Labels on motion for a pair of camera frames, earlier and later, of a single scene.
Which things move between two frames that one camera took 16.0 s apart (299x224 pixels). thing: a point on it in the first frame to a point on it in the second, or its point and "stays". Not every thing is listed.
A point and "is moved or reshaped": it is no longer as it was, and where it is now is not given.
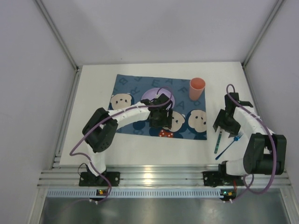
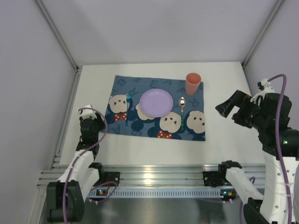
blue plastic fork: x=235 y=139 to x=128 y=99
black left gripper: x=166 y=119 to x=94 y=123
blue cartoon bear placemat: x=189 y=120 stays
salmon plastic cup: x=196 y=86 is moved or reshaped
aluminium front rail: x=151 y=176 stays
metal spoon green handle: x=217 y=143 to x=182 y=103
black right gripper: x=224 y=126 to x=239 y=110
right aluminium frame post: x=262 y=32 stays
